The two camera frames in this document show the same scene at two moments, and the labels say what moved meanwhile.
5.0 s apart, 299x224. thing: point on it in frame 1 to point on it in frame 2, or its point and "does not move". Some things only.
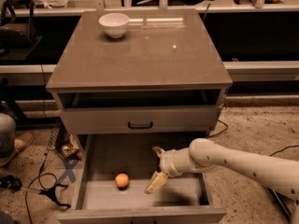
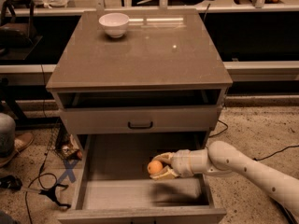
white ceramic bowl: (114, 23) does not move
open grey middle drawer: (113, 176) does not move
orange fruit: (121, 181) to (154, 167)
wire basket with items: (64, 143) does not move
